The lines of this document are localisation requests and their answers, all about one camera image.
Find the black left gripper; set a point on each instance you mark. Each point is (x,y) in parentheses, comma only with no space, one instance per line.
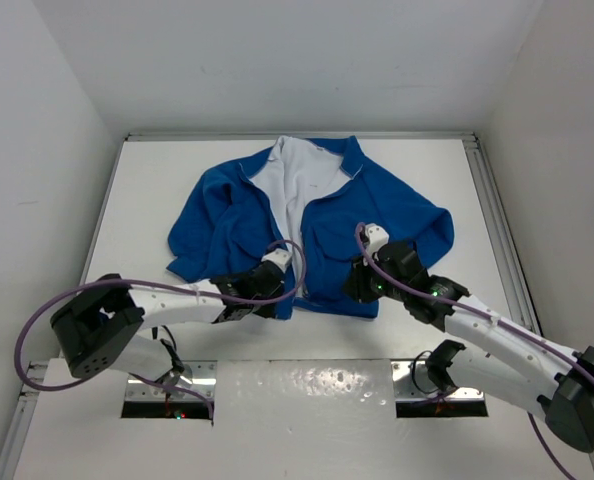
(267,310)

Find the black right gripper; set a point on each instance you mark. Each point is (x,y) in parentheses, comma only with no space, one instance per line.
(355,282)

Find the blue fleece zip jacket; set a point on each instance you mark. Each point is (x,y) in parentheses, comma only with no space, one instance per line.
(313,192)

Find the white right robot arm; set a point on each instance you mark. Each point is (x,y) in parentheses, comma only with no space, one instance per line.
(484,350)

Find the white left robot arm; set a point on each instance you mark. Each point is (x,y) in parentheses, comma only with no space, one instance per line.
(99,328)

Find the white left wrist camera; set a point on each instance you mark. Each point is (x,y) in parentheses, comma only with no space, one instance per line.
(280,258)

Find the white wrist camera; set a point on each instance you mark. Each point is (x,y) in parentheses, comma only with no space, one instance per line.
(280,258)
(373,238)

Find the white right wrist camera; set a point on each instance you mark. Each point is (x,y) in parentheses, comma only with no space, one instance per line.
(373,238)

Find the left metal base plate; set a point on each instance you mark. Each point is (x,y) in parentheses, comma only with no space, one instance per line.
(198,381)

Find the metal base plate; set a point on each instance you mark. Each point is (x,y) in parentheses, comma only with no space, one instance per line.
(413,383)
(198,381)

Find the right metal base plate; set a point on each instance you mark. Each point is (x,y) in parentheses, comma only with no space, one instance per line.
(413,383)

